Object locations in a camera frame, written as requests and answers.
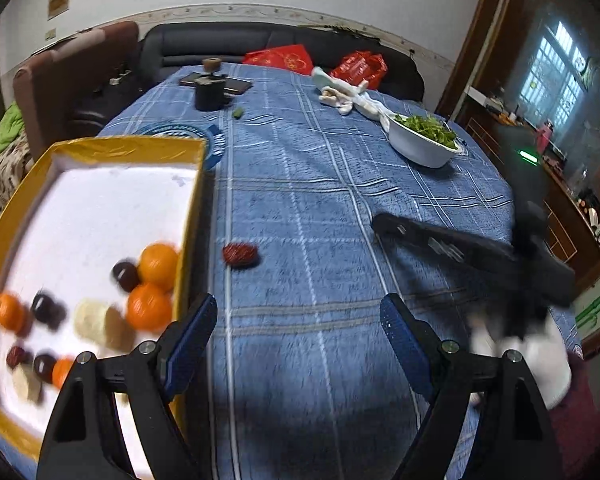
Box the dark purple round fruit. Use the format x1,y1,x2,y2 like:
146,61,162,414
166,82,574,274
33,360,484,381
111,259,142,293
32,352,58,381
30,291,63,328

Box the green leafy vegetables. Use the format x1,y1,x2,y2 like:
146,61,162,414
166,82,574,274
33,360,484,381
394,114,458,150

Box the white cloth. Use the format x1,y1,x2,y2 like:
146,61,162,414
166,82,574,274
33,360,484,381
312,66,398,123

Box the black smartphone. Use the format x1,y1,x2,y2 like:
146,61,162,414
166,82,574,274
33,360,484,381
222,77,254,95

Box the black leather sofa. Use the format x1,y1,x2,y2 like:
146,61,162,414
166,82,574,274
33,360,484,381
139,22,426,103

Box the green cloth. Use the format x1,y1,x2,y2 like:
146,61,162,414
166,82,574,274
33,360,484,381
0,102,27,173

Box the brown striped blanket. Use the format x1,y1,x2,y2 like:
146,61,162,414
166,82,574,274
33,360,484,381
0,137,33,211

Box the cream round sugarcane slice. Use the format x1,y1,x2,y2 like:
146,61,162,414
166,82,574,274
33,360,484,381
12,364,45,403

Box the blue plaid tablecloth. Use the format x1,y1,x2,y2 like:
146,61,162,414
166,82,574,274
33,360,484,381
0,62,583,480

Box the person's dark red clothing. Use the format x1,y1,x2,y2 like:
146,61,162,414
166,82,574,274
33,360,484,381
550,350,600,480

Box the red gift bag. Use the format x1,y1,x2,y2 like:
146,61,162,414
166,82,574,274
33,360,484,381
242,45,315,75

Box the black bag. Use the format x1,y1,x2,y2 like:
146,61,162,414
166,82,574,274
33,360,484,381
72,67,146,126

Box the red plastic bag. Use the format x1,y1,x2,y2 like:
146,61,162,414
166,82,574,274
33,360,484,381
329,51,388,92

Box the blue round plate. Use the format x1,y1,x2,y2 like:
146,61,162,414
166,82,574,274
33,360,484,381
140,121,226,171

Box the white bowl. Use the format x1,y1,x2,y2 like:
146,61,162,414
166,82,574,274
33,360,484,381
386,114,462,170

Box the wooden door frame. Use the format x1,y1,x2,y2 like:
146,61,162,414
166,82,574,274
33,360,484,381
432,0,531,121

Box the wooden side cabinet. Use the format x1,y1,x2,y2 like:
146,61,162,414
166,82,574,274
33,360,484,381
462,110,600,281

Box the red jujube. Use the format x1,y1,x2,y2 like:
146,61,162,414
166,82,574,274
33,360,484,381
6,344,32,370
222,242,258,270

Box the black cup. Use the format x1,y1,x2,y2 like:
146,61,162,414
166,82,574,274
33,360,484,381
195,74,232,112

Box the brown chair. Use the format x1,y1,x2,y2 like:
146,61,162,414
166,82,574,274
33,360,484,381
12,21,141,148

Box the gold-rimmed white box tray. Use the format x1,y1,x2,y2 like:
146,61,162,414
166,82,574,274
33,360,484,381
0,136,211,480

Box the window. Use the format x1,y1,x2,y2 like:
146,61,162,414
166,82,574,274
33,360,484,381
517,20,588,126

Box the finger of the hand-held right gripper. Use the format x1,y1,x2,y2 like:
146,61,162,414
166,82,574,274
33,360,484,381
371,212,577,307

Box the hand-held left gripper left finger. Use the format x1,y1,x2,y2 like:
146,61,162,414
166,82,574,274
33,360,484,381
36,293,219,480

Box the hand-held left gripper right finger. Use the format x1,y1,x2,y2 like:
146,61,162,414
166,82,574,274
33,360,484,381
380,294,566,480

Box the orange mandarin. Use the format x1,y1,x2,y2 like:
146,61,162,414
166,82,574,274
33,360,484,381
126,284,175,333
139,242,180,292
0,294,28,333
51,357,76,390

